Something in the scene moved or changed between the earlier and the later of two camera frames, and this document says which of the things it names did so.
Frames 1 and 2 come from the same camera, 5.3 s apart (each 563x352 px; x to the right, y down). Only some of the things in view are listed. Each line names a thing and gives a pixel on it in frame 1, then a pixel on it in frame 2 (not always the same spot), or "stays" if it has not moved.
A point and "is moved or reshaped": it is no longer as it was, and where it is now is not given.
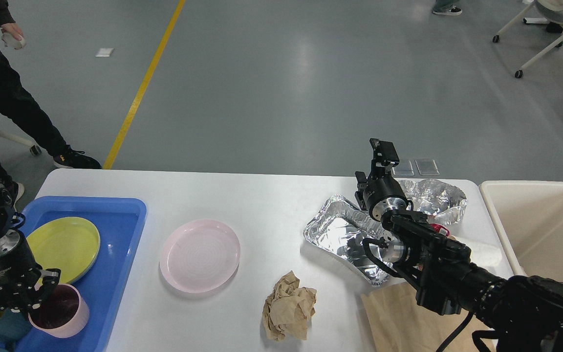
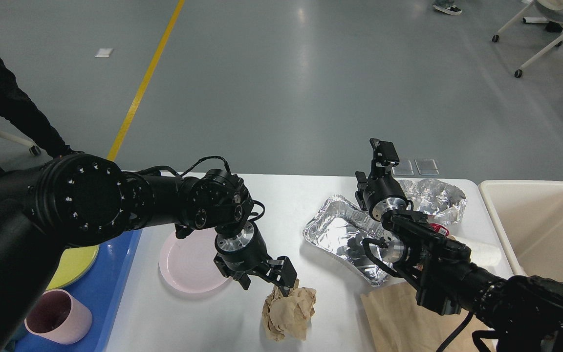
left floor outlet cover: x=403 y=168 stays
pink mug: x=63 y=313 is moved or reshaped
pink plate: x=200 y=256 stays
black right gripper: x=382 y=193 stays
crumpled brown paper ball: x=287 y=310 stays
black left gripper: x=2 y=267 -> x=244 y=251
